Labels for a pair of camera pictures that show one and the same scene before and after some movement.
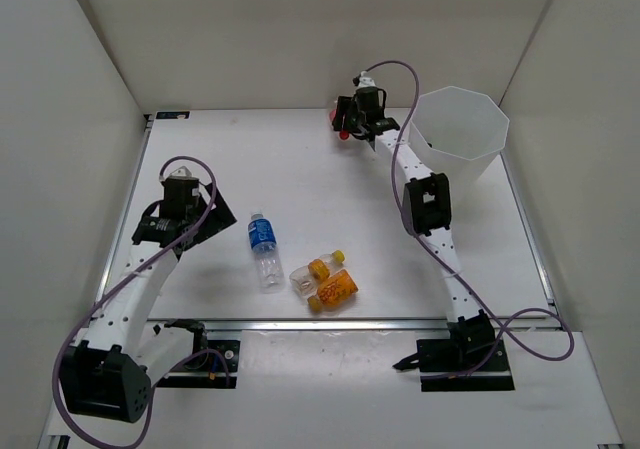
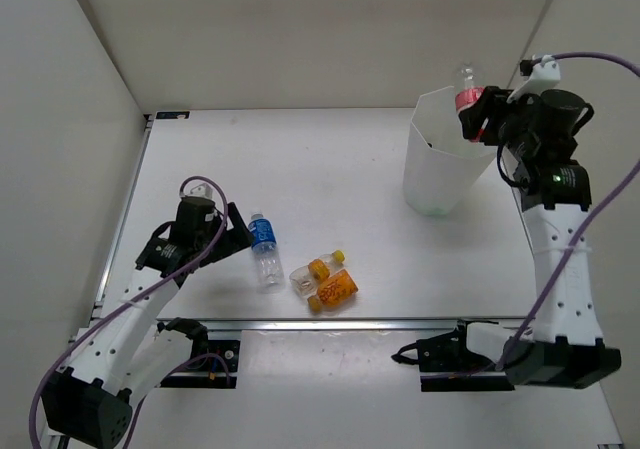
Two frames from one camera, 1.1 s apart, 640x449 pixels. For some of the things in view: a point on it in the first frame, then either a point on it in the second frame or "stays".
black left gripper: x=221 y=219 to x=234 y=239
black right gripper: x=342 y=122 to x=490 y=108
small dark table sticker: x=172 y=115 stays
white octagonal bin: x=459 y=133 stays
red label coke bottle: x=343 y=135 to x=469 y=94
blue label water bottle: x=265 y=247 stays
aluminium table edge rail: x=354 y=323 stays
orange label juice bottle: x=334 y=290 stays
